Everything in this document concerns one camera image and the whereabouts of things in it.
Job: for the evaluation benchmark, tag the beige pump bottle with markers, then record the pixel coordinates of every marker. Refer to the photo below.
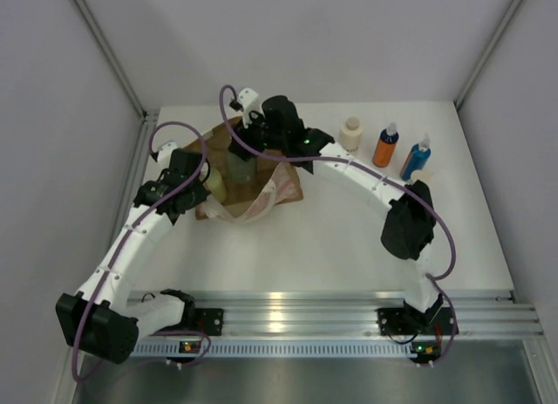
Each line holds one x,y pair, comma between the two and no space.
422,175

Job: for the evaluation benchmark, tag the dark blue spray bottle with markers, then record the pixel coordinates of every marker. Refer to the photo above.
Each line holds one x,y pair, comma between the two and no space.
417,158

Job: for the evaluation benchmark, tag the left aluminium frame post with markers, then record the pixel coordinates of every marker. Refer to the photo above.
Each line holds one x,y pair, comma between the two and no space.
92,25

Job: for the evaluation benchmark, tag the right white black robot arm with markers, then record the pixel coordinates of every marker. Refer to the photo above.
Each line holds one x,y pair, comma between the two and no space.
407,210

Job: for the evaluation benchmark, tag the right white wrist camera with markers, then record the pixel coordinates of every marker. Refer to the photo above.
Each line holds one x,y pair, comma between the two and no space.
248,103

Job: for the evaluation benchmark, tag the right aluminium frame post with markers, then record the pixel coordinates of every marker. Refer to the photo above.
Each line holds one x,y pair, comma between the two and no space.
505,21

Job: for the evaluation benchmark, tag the slotted cable duct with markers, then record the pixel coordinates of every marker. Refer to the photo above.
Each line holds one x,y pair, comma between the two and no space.
223,348

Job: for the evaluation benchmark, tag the grey-green pump bottle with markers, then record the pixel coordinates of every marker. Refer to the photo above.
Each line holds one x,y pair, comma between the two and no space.
239,170

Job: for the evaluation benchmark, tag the burlap canvas tote bag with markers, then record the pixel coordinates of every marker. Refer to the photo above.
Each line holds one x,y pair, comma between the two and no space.
275,183

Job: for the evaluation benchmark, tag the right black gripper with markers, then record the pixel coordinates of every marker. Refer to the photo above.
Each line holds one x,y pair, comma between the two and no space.
245,133

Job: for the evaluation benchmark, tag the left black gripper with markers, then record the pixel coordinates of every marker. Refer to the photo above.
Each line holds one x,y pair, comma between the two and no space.
201,194

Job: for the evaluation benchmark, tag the aluminium mounting rail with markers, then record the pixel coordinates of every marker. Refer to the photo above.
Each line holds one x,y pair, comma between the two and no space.
353,315

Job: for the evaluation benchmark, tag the white round cap bottle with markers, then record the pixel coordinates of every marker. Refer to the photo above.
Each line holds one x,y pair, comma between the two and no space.
350,134

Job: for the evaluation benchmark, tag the aluminium frame post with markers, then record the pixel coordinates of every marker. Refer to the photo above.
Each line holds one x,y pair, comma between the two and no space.
505,21
92,25

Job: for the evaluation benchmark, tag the yellow-green squeeze bottle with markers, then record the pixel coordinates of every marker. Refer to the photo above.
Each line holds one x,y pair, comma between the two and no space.
214,183

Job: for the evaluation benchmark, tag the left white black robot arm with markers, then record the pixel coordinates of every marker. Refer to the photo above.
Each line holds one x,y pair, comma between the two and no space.
98,319

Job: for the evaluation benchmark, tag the blue orange spray bottle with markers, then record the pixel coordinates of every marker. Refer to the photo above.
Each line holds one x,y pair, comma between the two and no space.
386,145

